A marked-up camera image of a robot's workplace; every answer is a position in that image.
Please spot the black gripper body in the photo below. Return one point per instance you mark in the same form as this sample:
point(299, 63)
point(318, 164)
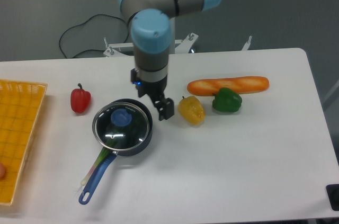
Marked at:
point(151, 83)

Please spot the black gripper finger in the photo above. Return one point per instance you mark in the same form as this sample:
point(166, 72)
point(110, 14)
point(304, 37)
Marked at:
point(169, 108)
point(159, 105)

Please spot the glass pot lid blue knob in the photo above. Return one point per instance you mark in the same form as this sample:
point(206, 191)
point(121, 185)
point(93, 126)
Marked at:
point(125, 110)

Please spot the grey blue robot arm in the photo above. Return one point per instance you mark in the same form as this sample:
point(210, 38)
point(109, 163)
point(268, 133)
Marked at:
point(149, 26)

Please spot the yellow bell pepper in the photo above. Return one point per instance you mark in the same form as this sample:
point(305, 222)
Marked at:
point(191, 110)

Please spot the green bell pepper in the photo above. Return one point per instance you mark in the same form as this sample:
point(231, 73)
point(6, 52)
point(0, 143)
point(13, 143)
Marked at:
point(226, 100)

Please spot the green onion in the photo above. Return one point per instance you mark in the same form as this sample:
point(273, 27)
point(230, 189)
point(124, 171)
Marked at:
point(128, 139)

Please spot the red bell pepper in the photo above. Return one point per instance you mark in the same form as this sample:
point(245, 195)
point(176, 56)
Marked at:
point(80, 99)

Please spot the orange baguette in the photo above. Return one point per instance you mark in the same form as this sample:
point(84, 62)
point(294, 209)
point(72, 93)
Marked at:
point(239, 85)

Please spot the dark blue saucepan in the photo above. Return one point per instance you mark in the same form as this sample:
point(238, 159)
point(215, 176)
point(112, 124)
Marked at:
point(123, 128)

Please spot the yellow woven basket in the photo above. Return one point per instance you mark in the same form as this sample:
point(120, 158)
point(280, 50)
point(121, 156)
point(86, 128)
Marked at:
point(20, 107)

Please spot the orange round item in basket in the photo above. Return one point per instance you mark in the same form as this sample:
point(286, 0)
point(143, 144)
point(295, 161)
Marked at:
point(2, 171)

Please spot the black corner object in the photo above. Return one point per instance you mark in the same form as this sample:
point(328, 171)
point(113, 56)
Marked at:
point(333, 195)

